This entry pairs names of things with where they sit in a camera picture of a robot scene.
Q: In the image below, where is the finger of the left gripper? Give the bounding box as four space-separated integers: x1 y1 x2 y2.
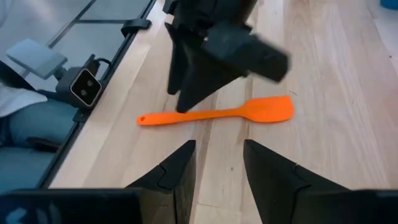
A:
176 39 250 114
164 22 189 96

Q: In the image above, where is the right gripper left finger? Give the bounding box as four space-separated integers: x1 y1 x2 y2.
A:
0 139 197 224

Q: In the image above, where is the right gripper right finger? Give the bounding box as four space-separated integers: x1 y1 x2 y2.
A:
243 139 398 224

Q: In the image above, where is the orange silicone spatula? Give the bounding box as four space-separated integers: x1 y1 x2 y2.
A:
136 95 295 127

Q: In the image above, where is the person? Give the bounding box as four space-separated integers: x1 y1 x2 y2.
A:
0 0 78 194

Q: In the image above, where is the grey flat box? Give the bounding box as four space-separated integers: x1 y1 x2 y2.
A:
5 38 68 80

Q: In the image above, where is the teal blue plastic bin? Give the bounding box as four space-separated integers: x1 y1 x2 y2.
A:
379 0 398 10

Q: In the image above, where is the black table frame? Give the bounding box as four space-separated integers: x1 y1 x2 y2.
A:
39 0 158 190

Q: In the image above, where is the black camera cable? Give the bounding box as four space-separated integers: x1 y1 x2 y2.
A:
95 57 113 68

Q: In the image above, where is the black table-level camera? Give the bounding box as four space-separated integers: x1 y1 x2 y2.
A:
55 54 103 110

